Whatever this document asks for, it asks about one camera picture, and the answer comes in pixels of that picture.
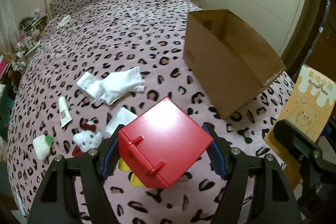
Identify white Hello Kitty plush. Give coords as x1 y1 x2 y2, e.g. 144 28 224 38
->
72 121 103 157

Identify red plastic box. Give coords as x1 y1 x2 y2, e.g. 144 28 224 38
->
118 97 213 188

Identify white cosmetic tube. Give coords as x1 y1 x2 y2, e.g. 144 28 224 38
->
58 97 72 128

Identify white plush with green leaf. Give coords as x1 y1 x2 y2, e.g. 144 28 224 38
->
33 134 55 161

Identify yellow cartoon paper bag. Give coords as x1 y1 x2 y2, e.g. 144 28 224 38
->
264 64 335 188

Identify white folded socks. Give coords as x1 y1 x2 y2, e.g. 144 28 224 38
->
98 67 145 105

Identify white packaged socks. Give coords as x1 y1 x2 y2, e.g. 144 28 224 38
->
76 72 102 100

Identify brown cardboard box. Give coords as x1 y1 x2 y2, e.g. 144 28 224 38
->
183 9 285 119

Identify leopard print bedspread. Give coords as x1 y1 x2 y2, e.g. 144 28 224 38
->
7 0 295 223

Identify white cloth near pillows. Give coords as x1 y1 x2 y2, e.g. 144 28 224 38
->
57 15 71 29

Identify wooden nightstand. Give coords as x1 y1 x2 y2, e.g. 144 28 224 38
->
187 0 201 7

